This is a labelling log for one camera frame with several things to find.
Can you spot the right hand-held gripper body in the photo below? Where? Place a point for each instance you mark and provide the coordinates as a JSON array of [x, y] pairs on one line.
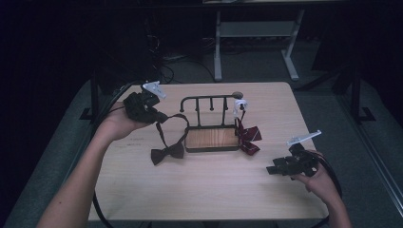
[[302, 161]]

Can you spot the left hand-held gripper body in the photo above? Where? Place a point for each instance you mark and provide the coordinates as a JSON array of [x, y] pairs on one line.
[[139, 107]]

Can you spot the dark brown bow tie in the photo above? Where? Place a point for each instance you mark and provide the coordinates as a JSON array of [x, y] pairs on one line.
[[168, 153]]

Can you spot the red striped bow tie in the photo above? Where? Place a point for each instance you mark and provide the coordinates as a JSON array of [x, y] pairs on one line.
[[248, 134]]

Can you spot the black rack with wooden tray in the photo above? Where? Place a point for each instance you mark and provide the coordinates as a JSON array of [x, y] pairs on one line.
[[211, 138]]

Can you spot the person's right hand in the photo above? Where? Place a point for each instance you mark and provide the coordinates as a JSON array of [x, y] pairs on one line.
[[321, 183]]

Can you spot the person's left hand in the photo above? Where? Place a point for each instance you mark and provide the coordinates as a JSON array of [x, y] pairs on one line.
[[115, 126]]

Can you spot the black metal stand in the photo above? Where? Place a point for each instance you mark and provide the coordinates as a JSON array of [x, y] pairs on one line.
[[355, 91], [94, 95]]

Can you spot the grey round table grommet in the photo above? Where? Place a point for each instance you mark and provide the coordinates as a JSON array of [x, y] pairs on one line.
[[237, 94]]

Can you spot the white desk frame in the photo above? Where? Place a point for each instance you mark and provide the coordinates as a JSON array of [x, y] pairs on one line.
[[256, 29]]

